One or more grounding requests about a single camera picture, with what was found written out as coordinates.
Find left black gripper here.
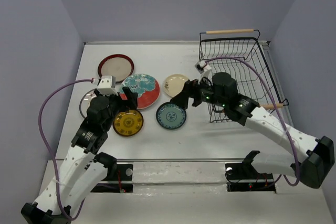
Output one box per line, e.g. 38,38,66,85
95,87,138,130

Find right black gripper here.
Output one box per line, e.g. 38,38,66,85
170,74,227,110

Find cream small plate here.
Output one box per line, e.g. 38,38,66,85
163,74,189,98

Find blue green floral plate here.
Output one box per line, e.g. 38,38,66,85
155,102,187,130

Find red rimmed cream plate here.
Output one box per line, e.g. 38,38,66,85
97,54,134,83

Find white orange sunburst plate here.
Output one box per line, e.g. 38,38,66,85
79,89,96,118

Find yellow patterned plate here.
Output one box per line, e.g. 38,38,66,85
112,110,144,137

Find red teal floral plate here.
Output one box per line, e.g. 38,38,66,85
119,74,160,110

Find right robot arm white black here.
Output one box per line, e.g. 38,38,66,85
171,72,335,189

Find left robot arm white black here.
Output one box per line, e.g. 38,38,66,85
21,87,138,223

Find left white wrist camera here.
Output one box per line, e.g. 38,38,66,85
97,76,118,96

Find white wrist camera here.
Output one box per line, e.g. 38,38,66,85
195,60,212,77
97,76,118,96

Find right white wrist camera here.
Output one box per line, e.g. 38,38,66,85
195,60,212,77

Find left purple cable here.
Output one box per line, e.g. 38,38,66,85
38,78,98,221

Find black wire dish rack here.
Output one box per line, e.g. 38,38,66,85
199,28,289,113

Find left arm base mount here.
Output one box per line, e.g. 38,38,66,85
91,163,133,193

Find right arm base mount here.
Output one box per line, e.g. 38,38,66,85
225,163,276,193

